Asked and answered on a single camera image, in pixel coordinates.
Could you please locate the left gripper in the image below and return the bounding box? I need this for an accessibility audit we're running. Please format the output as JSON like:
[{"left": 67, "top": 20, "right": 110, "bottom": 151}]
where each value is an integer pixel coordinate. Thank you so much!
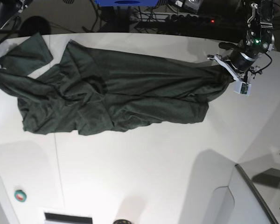
[{"left": 207, "top": 50, "right": 261, "bottom": 82}]

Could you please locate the dark green t-shirt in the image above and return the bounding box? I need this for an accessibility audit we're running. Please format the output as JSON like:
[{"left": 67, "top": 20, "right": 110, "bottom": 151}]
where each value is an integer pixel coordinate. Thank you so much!
[{"left": 0, "top": 34, "right": 233, "bottom": 136}]

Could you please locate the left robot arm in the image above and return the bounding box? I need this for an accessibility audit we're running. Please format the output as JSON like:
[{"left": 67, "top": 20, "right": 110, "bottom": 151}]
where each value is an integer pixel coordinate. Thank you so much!
[{"left": 208, "top": 0, "right": 274, "bottom": 83}]

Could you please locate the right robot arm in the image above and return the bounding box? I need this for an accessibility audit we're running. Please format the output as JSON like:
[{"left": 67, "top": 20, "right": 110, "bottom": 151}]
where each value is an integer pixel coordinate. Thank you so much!
[{"left": 0, "top": 0, "right": 33, "bottom": 45}]

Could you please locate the black round stool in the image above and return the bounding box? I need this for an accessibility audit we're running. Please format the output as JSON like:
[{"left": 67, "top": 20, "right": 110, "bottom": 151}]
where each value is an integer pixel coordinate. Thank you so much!
[{"left": 18, "top": 16, "right": 51, "bottom": 37}]

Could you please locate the black power strip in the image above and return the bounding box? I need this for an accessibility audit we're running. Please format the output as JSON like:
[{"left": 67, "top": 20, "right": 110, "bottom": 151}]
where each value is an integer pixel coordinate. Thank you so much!
[{"left": 170, "top": 14, "right": 216, "bottom": 24}]

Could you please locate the blue box with oval hole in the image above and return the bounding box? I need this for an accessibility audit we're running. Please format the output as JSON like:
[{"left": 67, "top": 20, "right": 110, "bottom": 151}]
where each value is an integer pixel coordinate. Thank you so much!
[{"left": 95, "top": 0, "right": 158, "bottom": 7}]

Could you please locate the red green emergency button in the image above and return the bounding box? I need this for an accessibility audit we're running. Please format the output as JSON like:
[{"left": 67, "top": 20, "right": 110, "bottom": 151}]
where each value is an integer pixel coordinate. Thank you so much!
[{"left": 14, "top": 190, "right": 27, "bottom": 203}]

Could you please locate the black round knob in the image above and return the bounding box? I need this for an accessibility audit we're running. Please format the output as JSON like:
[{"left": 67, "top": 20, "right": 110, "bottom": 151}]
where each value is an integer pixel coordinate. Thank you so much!
[{"left": 113, "top": 219, "right": 132, "bottom": 224}]

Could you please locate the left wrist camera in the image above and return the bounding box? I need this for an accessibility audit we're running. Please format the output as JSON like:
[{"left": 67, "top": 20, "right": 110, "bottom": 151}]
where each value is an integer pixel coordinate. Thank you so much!
[{"left": 234, "top": 81, "right": 252, "bottom": 96}]

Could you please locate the grey metal rail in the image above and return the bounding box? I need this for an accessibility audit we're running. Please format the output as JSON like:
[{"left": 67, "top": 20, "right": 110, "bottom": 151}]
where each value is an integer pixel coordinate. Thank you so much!
[{"left": 235, "top": 164, "right": 278, "bottom": 224}]

